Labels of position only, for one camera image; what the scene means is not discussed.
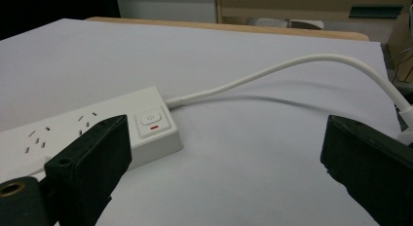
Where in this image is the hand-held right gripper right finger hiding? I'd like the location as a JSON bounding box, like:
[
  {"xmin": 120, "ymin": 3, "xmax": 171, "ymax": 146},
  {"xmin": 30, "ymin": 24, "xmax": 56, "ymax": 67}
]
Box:
[{"xmin": 319, "ymin": 114, "xmax": 413, "ymax": 226}]

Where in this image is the light wooden cabinet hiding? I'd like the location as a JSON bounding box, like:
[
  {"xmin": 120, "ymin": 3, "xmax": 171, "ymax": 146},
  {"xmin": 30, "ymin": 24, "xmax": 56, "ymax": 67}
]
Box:
[{"xmin": 215, "ymin": 0, "xmax": 413, "ymax": 25}]

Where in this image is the dark green handle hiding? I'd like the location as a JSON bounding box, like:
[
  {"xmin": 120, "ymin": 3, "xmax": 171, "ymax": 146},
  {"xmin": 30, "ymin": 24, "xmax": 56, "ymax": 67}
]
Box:
[{"xmin": 349, "ymin": 4, "xmax": 404, "ymax": 19}]

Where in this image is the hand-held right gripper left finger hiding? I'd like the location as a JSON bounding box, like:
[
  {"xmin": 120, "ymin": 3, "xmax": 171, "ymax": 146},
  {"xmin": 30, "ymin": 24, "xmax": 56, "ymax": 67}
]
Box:
[{"xmin": 44, "ymin": 114, "xmax": 133, "ymax": 226}]

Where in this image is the wooden table edge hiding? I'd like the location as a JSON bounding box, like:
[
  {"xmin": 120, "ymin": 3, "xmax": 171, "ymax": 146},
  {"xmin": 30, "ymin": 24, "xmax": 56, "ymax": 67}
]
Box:
[{"xmin": 85, "ymin": 16, "xmax": 370, "ymax": 42}]

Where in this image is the white power strip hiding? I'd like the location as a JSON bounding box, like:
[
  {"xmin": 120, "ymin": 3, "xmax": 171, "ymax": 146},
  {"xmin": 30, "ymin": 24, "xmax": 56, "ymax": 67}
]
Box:
[{"xmin": 0, "ymin": 86, "xmax": 184, "ymax": 184}]

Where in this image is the white table cover sheet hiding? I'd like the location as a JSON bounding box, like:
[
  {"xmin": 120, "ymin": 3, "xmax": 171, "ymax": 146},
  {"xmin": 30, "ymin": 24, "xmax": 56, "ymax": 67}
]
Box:
[{"xmin": 0, "ymin": 18, "xmax": 403, "ymax": 226}]

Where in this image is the white power cable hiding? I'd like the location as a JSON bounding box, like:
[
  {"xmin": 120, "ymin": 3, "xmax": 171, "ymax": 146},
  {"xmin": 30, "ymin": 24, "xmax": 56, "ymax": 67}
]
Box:
[{"xmin": 166, "ymin": 53, "xmax": 413, "ymax": 115}]

